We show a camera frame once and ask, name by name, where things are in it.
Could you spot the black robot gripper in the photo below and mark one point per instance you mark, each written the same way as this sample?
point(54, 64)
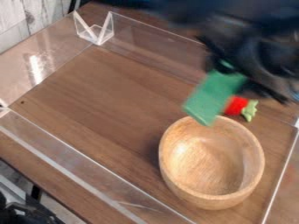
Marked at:
point(262, 50)

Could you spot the green rectangular block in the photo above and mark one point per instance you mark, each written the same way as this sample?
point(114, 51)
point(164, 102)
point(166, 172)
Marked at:
point(210, 97)

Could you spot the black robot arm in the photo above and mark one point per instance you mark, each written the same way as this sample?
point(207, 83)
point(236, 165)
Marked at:
point(188, 14)

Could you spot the brown wooden bowl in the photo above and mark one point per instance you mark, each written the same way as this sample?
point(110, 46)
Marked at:
point(211, 164)

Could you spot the red plush strawberry toy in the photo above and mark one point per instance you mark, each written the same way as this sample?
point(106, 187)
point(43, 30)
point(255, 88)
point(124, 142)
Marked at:
point(242, 107)

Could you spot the clear acrylic front barrier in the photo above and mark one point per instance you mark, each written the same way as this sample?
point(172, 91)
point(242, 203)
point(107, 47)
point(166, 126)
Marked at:
point(95, 193)

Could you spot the black device lower left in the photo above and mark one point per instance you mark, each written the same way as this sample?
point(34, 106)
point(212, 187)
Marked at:
point(18, 213)

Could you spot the clear acrylic corner bracket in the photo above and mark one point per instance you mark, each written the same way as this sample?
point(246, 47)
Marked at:
point(95, 34)

